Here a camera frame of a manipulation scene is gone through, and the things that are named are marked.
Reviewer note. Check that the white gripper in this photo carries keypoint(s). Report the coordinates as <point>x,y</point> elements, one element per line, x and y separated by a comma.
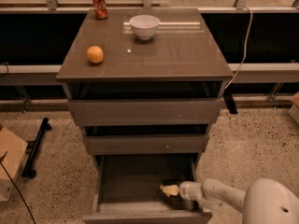
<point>186,191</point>

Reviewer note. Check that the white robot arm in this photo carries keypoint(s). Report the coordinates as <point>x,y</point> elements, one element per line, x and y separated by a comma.
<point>265,201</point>

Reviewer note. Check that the grey open bottom drawer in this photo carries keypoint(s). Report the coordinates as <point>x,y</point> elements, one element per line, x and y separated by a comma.
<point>128,191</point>

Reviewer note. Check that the grey middle drawer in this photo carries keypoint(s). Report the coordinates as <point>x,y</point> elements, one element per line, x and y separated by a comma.
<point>146,144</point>

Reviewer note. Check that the grey top drawer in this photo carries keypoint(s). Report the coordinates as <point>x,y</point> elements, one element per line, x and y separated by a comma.
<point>144,112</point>

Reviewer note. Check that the grey drawer cabinet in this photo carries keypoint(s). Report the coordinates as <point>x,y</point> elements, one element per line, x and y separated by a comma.
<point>181,61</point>

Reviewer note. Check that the black metal stand bar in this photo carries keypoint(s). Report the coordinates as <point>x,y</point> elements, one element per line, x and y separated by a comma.
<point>32,149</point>

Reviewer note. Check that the orange fruit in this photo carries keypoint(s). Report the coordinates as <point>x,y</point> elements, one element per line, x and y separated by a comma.
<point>95,54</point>

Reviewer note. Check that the cardboard box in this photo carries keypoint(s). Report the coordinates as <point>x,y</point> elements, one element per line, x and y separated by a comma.
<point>12,149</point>

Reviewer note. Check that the white ceramic bowl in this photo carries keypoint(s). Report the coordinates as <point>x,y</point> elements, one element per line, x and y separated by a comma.
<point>144,27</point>

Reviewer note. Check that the red soda can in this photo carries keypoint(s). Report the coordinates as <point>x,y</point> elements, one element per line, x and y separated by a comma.
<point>100,9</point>

